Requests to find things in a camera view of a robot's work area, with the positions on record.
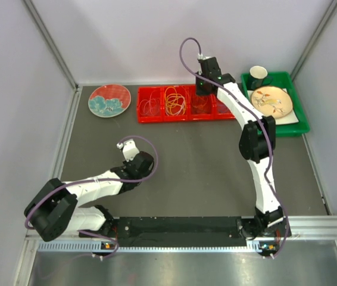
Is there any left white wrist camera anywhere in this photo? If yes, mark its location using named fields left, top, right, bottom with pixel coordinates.
left=117, top=139, right=139, bottom=161

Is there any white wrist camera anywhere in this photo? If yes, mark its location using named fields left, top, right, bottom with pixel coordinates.
left=117, top=139, right=139, bottom=161
left=197, top=54, right=210, bottom=61

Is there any white green cup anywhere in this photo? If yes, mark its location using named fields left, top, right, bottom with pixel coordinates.
left=246, top=66, right=273, bottom=90

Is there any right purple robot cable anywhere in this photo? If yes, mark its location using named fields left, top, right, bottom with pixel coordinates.
left=179, top=38, right=290, bottom=259

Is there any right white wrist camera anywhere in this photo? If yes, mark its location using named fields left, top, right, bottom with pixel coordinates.
left=197, top=54, right=210, bottom=61

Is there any beige bird pattern plate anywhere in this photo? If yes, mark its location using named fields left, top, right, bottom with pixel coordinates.
left=251, top=86, right=294, bottom=119

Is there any red four-compartment bin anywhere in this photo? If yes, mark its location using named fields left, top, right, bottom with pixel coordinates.
left=136, top=85, right=235, bottom=123

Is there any red blue floral plate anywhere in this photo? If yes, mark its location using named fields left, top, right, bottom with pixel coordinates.
left=88, top=84, right=132, bottom=118

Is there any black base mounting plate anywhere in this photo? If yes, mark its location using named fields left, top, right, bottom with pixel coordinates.
left=93, top=216, right=284, bottom=247

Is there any grey slotted cable duct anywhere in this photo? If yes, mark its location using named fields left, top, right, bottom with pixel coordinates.
left=38, top=240, right=262, bottom=254

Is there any aluminium frame right post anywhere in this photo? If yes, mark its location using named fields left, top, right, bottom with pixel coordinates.
left=290, top=0, right=337, bottom=81

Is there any blue wire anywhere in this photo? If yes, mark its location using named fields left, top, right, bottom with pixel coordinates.
left=217, top=101, right=232, bottom=114

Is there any aluminium frame left post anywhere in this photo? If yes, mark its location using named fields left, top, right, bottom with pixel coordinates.
left=21, top=0, right=79, bottom=90

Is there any yellow wire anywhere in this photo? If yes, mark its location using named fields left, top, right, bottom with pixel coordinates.
left=164, top=86, right=186, bottom=116

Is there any green plastic tray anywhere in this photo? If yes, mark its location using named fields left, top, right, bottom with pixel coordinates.
left=241, top=71, right=310, bottom=137

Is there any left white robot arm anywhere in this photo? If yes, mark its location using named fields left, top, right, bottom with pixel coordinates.
left=24, top=151, right=154, bottom=242

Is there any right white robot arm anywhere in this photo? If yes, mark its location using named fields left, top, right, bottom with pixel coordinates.
left=196, top=54, right=283, bottom=237

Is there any aluminium frame post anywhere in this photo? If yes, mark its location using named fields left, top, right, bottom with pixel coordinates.
left=21, top=0, right=79, bottom=90
left=290, top=0, right=337, bottom=81

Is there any pink wire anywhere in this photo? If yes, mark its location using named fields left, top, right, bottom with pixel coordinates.
left=139, top=91, right=161, bottom=117

